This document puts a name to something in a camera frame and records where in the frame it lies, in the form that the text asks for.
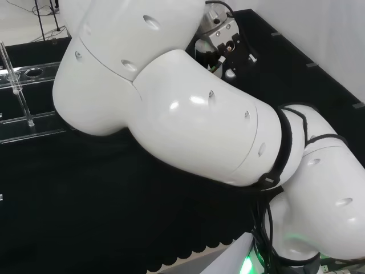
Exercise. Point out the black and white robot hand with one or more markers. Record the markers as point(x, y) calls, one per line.
point(232, 55)

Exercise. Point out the clear acrylic funnel stand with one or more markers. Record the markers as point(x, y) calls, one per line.
point(48, 75)

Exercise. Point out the grey tape strip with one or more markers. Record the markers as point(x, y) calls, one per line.
point(276, 34)
point(312, 65)
point(357, 106)

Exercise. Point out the black tripod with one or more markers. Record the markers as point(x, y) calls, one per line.
point(58, 28)

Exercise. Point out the black bench cloth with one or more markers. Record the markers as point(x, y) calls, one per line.
point(114, 199)

